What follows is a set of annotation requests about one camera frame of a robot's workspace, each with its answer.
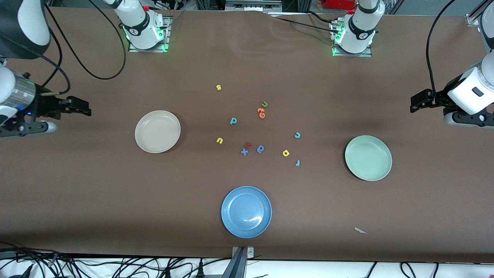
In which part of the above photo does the green plate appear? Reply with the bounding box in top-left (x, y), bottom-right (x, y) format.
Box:
top-left (345, 135), bottom-right (392, 181)

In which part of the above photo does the beige brown plate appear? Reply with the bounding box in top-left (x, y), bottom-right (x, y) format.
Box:
top-left (135, 110), bottom-right (181, 154)

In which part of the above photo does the red box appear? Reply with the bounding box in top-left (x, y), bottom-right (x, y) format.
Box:
top-left (324, 0), bottom-right (357, 10)

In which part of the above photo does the grey equipment box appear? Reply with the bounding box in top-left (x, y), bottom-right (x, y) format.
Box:
top-left (225, 0), bottom-right (283, 12)

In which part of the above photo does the blue plate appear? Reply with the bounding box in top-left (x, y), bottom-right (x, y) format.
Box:
top-left (221, 186), bottom-right (272, 239)

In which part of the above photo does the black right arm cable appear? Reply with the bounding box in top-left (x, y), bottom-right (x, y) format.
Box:
top-left (39, 0), bottom-right (127, 97)

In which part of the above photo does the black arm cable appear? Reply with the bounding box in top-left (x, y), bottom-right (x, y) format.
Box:
top-left (39, 0), bottom-right (127, 97)
top-left (426, 0), bottom-right (454, 97)

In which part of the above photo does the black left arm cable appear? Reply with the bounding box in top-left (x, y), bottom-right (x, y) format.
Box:
top-left (426, 0), bottom-right (454, 97)

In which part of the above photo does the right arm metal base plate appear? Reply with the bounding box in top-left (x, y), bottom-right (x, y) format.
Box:
top-left (129, 15), bottom-right (170, 53)

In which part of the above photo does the black table cable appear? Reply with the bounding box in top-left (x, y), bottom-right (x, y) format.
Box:
top-left (305, 11), bottom-right (340, 24)
top-left (266, 15), bottom-right (340, 34)

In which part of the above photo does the tangled black cable bundle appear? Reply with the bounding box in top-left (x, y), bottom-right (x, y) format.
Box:
top-left (0, 241), bottom-right (232, 278)

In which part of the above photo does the metal table bracket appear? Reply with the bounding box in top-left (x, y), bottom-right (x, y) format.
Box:
top-left (232, 246), bottom-right (254, 278)

